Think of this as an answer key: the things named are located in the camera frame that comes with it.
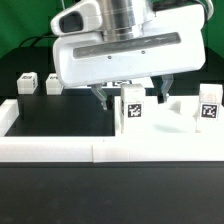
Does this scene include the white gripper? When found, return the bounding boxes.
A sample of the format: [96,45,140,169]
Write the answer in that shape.
[52,4,205,110]

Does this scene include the white square table top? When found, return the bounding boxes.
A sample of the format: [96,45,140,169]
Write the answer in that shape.
[114,96,224,136]

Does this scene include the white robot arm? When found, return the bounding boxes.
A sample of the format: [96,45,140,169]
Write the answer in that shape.
[51,0,214,109]

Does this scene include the white U-shaped obstacle fence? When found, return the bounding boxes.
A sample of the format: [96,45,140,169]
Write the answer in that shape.
[0,99,224,163]

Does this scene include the white marker base plate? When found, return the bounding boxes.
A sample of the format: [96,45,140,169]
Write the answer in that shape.
[66,77,155,90]

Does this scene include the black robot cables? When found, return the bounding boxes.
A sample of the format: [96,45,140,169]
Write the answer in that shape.
[18,31,58,48]

